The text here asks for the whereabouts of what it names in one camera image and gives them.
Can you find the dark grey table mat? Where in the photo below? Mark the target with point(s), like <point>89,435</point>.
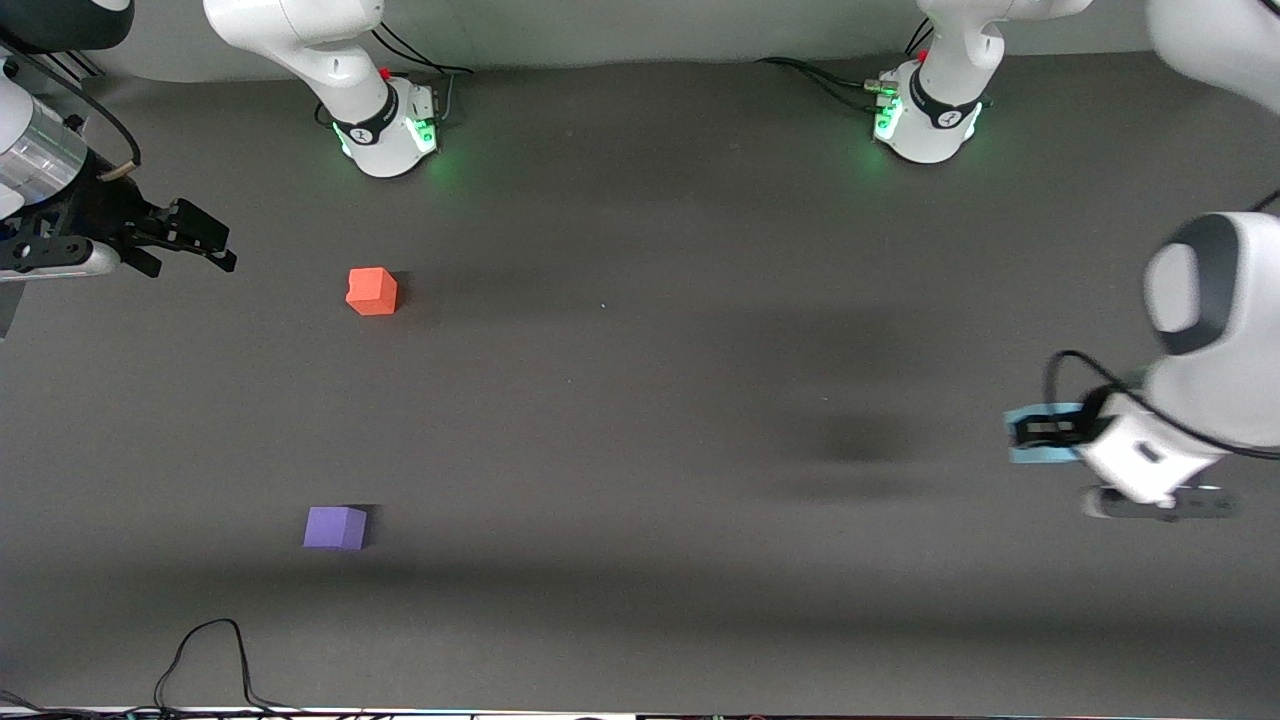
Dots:
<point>700,500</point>

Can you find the orange foam block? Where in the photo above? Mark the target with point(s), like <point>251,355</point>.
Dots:
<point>372,292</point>

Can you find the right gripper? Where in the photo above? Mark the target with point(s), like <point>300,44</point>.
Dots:
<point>108,214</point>

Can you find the light blue foam block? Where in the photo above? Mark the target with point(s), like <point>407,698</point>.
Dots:
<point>1040,455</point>

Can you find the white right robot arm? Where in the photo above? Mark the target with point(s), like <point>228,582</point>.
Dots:
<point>300,40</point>

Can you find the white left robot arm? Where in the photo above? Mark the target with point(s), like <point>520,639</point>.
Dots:
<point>1230,330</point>

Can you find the purple foam block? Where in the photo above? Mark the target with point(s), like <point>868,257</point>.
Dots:
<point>335,528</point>

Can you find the aluminium frame rail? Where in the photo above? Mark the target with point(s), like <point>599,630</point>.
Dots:
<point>75,65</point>

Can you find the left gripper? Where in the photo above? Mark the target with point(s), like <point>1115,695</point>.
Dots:
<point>1052,431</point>

